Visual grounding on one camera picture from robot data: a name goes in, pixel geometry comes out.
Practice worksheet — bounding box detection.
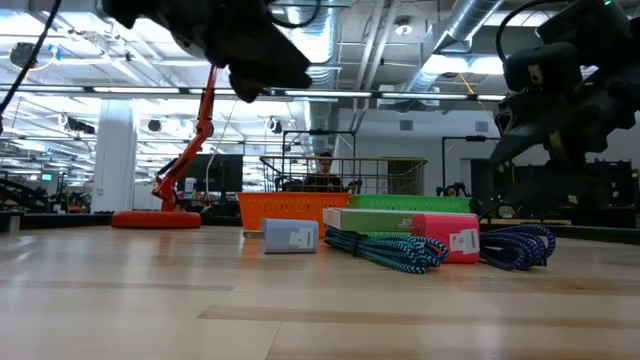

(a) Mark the blue braided cable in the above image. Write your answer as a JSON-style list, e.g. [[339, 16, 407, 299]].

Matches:
[[479, 223, 557, 271]]

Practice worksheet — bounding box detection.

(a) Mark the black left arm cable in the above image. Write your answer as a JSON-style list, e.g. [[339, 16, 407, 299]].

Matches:
[[0, 0, 62, 116]]

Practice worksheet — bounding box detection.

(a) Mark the orange plastic basket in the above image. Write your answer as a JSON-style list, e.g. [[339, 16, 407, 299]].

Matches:
[[236, 191, 351, 239]]

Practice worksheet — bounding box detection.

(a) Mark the black background frame stand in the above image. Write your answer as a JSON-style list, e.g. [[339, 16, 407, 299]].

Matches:
[[281, 128, 358, 194], [441, 135, 501, 191]]

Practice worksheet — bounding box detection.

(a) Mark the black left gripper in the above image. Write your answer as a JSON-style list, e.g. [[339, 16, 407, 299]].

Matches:
[[149, 0, 312, 104]]

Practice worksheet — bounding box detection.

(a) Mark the person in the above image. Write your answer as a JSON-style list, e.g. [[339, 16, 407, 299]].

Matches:
[[303, 152, 346, 194]]

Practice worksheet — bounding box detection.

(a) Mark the white building pillar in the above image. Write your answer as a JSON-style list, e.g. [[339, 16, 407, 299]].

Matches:
[[91, 99, 139, 214]]

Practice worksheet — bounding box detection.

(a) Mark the silver diagonal air duct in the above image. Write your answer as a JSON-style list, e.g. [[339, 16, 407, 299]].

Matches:
[[404, 0, 506, 94]]

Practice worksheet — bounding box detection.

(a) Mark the green plastic basket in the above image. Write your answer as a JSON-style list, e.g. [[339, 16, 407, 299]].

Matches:
[[348, 194, 472, 236]]

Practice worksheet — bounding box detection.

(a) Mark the teal braided cable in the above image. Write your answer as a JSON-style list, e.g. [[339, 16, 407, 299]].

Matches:
[[323, 227, 450, 275]]

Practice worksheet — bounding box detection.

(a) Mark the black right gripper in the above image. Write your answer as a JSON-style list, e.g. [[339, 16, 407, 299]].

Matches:
[[488, 64, 640, 165]]

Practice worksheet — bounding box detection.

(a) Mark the black aluminium table frame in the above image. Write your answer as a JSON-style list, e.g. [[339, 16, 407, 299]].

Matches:
[[0, 204, 640, 246]]

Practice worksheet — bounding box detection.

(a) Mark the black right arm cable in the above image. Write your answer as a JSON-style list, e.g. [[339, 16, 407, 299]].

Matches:
[[494, 0, 556, 64]]

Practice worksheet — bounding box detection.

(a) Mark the pale blue wall charger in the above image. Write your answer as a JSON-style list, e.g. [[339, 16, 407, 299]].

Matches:
[[243, 217, 320, 255]]

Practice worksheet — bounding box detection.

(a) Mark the metal wire basket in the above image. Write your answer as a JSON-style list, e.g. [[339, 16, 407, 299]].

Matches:
[[258, 155, 429, 196]]

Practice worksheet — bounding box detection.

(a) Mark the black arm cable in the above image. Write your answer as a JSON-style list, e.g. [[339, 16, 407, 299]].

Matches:
[[0, 0, 62, 116], [494, 0, 556, 64]]

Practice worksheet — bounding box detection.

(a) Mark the pink charger cube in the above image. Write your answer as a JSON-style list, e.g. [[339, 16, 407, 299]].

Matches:
[[412, 213, 481, 265]]

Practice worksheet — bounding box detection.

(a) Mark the silver ribbed air duct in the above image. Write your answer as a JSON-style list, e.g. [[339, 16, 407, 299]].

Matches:
[[294, 0, 346, 156]]

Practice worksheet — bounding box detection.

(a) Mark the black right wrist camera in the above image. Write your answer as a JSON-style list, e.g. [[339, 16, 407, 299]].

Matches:
[[502, 42, 584, 94]]

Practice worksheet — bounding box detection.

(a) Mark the red desk lamp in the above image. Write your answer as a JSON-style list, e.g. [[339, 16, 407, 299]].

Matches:
[[111, 64, 221, 230]]

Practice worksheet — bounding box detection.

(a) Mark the overhead light bar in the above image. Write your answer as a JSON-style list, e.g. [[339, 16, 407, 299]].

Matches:
[[0, 84, 506, 103]]

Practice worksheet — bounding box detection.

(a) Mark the black background monitor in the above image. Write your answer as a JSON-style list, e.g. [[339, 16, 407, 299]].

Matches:
[[177, 153, 245, 194]]

